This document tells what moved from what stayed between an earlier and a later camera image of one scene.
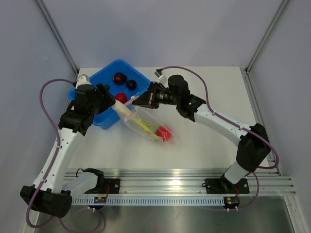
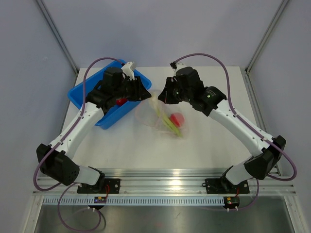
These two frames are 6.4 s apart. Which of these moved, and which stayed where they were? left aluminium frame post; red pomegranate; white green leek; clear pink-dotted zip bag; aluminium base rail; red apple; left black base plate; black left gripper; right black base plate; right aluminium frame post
Moved: black left gripper; clear pink-dotted zip bag; red apple; white green leek
Stayed: right black base plate; right aluminium frame post; red pomegranate; left black base plate; left aluminium frame post; aluminium base rail
